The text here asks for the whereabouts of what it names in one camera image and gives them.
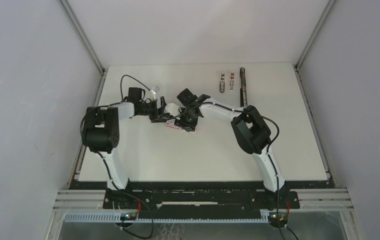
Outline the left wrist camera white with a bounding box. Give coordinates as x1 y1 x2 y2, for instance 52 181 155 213
149 86 161 100

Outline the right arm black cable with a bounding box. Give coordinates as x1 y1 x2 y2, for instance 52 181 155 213
170 102 281 229

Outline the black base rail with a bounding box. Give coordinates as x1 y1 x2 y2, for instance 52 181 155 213
102 181 301 220

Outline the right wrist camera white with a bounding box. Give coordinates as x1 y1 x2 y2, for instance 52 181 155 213
164 103 180 116

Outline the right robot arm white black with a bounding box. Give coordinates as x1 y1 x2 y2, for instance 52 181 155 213
174 88 287 208

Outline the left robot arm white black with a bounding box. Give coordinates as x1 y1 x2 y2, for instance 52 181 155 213
79 86 169 209

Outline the white cable duct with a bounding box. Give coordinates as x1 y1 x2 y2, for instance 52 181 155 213
64 212 270 224

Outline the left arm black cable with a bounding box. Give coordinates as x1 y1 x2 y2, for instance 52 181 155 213
78 74 153 193

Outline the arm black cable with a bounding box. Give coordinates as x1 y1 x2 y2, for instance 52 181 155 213
78 74 153 193
170 102 281 229

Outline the staple box red white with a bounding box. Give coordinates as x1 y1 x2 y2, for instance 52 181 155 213
165 119 181 130

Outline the grey small stapler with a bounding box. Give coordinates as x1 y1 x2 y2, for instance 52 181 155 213
219 73 225 93

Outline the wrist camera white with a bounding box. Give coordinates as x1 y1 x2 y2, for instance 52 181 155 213
149 86 161 100
164 103 180 116

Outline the pink and white stapler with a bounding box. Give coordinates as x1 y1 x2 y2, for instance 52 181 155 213
229 71 235 92

